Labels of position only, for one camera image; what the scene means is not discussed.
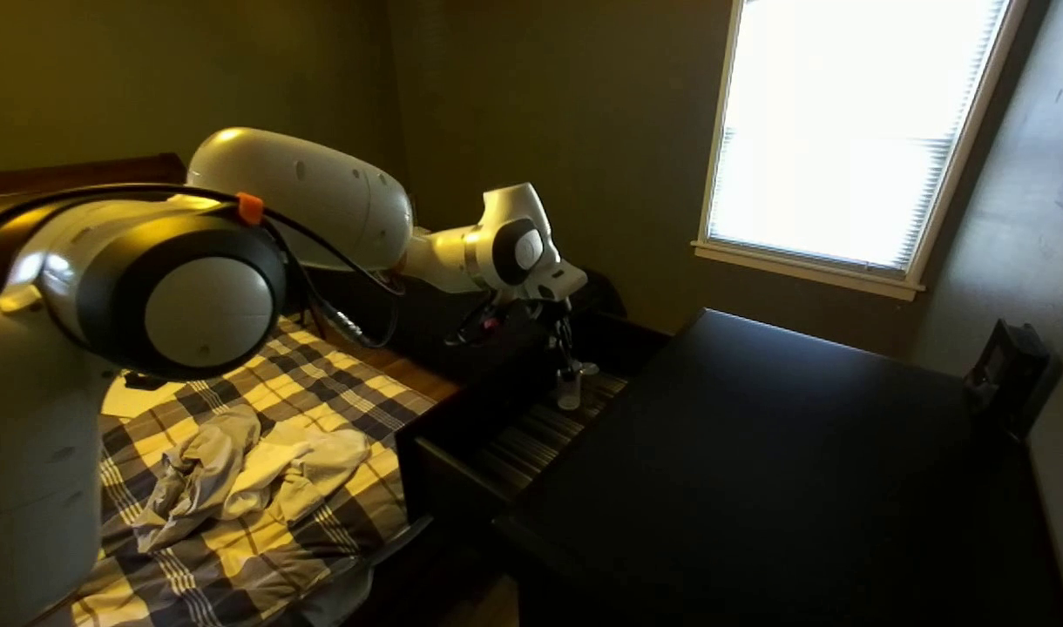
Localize black device on dresser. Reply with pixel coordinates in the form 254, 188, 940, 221
964, 320, 1063, 441

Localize plaid yellow grey bed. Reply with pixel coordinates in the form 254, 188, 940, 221
38, 320, 437, 627

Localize bright window white frame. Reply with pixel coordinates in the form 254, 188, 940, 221
694, 0, 1036, 304

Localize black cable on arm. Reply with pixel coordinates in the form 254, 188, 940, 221
0, 185, 464, 350

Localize clear glass jar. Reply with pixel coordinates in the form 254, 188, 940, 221
555, 359, 601, 409

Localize books in drawer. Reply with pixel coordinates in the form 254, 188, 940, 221
479, 373, 626, 492

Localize white crumpled clothes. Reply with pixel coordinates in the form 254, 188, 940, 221
137, 404, 371, 552

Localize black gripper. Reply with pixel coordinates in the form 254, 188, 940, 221
486, 299, 572, 382

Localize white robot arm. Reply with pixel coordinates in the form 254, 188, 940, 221
0, 128, 586, 627

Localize black wooden dresser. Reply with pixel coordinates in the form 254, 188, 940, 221
501, 310, 1063, 627

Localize black top drawer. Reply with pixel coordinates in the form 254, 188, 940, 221
397, 313, 666, 520

